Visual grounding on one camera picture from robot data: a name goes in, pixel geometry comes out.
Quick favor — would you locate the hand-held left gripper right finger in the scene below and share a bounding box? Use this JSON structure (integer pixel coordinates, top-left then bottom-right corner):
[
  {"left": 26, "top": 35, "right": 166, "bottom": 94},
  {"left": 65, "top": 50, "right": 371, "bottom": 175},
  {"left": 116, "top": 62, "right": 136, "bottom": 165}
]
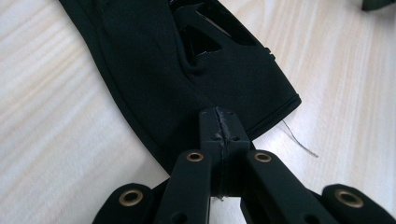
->
[{"left": 221, "top": 108, "right": 252, "bottom": 198}]

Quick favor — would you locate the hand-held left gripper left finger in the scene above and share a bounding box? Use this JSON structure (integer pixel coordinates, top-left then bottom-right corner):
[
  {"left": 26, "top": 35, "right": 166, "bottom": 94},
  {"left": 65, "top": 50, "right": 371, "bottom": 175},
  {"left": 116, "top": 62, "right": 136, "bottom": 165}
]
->
[{"left": 199, "top": 106, "right": 226, "bottom": 198}]

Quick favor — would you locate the dark green object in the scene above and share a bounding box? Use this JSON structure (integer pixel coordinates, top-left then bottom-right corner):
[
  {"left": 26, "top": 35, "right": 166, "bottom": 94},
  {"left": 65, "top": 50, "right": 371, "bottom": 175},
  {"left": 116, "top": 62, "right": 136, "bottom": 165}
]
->
[{"left": 361, "top": 0, "right": 396, "bottom": 12}]

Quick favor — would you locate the black fabric glove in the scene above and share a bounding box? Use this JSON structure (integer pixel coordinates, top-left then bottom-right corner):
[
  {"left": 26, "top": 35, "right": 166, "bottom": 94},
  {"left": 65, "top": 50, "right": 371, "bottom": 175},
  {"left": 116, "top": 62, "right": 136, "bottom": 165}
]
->
[{"left": 58, "top": 0, "right": 319, "bottom": 175}]

